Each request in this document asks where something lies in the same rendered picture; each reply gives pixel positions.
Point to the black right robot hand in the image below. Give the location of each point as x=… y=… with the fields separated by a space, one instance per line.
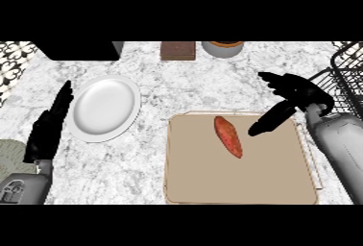
x=294 y=93

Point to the orange sweet potato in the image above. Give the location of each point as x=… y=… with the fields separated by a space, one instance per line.
x=227 y=136

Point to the beige rectangular tray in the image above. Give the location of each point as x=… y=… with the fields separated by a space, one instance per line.
x=238 y=163

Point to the white oval plate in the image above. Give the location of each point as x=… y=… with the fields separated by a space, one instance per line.
x=103 y=108

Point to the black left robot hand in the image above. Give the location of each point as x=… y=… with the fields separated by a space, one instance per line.
x=46 y=131

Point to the grey pot with orange rim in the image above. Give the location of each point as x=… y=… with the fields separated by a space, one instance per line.
x=221 y=48

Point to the brown wooden block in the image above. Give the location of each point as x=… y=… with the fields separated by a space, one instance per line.
x=177 y=50

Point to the black and white patterned panel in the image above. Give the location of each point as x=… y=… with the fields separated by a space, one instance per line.
x=12 y=67

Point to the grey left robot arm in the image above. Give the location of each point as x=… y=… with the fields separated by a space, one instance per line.
x=25 y=185

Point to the black box appliance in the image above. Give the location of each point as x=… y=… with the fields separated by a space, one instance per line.
x=78 y=50

